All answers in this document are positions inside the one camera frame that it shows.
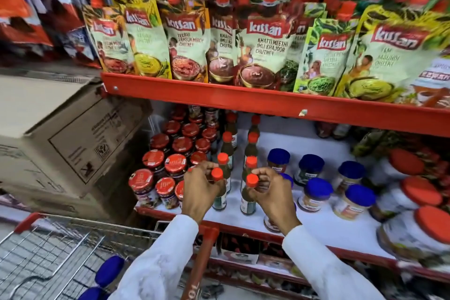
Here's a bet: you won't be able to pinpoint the person's left forearm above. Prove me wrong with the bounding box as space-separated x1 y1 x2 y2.
108 214 199 300

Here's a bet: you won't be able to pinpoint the group of boxed packets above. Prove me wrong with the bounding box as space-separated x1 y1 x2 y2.
195 232 308 288

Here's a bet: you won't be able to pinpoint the white red-label pouch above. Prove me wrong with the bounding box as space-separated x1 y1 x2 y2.
397 48 450 109

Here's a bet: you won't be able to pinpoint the green orange-capped sauce bottle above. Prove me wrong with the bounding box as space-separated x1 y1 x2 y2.
240 173 259 215
210 168 228 211

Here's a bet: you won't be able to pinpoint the person's right forearm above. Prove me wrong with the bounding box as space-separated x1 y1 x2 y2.
282 225 386 300

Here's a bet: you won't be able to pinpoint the large orange-lidded white jar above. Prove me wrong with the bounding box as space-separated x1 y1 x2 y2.
376 206 450 270
369 176 443 222
368 148 425 185

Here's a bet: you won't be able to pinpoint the group of blue-lidded jars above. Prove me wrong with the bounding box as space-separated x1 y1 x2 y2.
263 148 377 234

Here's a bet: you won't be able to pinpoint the person's left hand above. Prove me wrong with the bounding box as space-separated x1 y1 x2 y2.
181 161 226 224

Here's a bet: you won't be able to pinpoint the row of orange-capped bottles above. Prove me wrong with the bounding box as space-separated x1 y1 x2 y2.
217 112 261 194

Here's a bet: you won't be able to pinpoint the group of red-lidded jars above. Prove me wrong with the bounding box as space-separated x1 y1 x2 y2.
128 111 219 210

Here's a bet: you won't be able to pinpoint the brown cardboard box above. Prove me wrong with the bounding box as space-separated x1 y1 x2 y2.
0 75 154 220

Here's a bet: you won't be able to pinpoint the red-edged white shelf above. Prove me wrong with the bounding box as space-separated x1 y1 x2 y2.
135 127 450 284

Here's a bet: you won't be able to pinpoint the small dark jar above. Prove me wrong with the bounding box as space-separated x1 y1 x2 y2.
315 121 334 139
333 123 352 141

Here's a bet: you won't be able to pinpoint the person's right hand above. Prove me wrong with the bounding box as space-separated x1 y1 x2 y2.
248 167 302 236

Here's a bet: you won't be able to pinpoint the group of hanging red packets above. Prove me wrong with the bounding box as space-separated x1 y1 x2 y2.
0 0 106 69

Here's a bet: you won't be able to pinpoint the row of chutney spout pouches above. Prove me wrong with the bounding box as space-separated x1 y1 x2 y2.
82 0 450 103

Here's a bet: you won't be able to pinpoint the red metal shelf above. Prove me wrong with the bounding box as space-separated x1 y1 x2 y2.
101 72 450 138

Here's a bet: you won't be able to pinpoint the metal wire shopping cart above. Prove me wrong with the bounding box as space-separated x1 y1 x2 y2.
0 212 221 300

